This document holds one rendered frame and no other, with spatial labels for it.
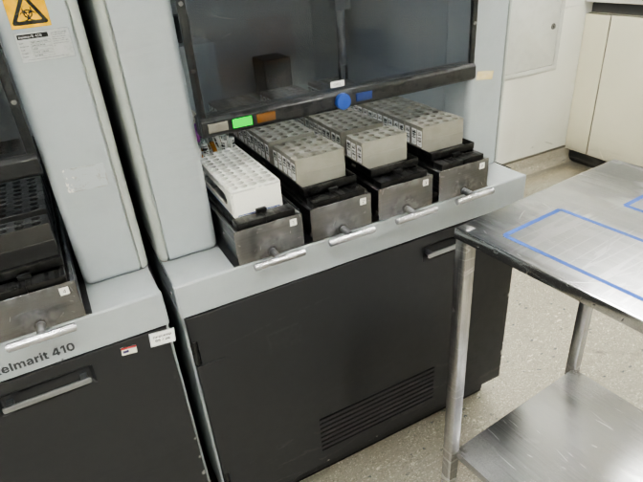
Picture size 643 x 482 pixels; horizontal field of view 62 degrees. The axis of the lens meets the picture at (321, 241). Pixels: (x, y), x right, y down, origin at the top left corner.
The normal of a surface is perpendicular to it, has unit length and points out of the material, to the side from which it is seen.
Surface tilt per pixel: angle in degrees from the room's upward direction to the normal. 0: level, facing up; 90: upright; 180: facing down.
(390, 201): 90
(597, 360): 0
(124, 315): 90
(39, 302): 90
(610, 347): 0
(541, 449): 0
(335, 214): 90
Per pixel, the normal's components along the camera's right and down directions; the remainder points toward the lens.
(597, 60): -0.88, 0.29
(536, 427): -0.07, -0.87
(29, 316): 0.46, 0.41
